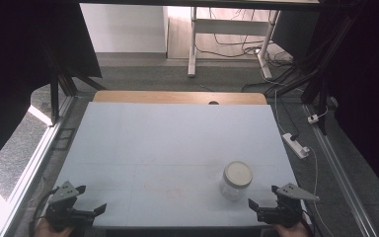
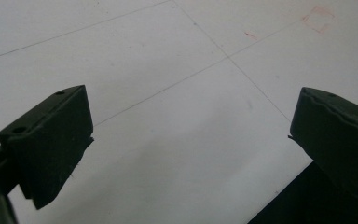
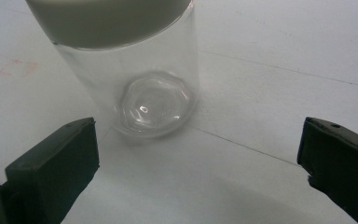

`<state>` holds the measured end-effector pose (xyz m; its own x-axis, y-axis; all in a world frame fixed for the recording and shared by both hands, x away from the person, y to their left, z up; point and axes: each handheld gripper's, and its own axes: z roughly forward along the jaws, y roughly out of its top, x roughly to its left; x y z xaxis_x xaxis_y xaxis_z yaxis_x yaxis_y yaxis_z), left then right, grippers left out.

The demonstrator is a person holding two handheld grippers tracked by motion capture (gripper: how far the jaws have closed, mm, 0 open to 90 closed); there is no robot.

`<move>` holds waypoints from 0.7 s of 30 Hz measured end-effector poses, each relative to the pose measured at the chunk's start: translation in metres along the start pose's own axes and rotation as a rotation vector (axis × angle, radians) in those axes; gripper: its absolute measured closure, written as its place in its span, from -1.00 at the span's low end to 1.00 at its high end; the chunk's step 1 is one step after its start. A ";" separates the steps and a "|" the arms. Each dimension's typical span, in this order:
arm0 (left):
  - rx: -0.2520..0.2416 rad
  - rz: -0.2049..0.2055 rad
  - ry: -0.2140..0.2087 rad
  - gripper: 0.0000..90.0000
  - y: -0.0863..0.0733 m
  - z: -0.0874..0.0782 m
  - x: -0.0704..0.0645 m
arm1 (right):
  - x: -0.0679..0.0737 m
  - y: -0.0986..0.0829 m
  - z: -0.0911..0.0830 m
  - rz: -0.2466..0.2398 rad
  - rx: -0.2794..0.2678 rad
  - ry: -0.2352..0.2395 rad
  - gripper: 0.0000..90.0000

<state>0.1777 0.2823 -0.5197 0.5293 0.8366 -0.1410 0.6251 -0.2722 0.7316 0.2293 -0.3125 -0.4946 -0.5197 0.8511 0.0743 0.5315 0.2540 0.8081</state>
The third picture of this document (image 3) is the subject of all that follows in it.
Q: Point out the clear glass jar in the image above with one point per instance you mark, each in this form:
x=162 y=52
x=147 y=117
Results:
x=155 y=105

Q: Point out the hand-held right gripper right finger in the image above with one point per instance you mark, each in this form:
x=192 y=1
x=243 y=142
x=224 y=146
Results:
x=341 y=165

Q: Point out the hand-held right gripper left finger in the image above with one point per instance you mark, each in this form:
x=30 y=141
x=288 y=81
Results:
x=52 y=174

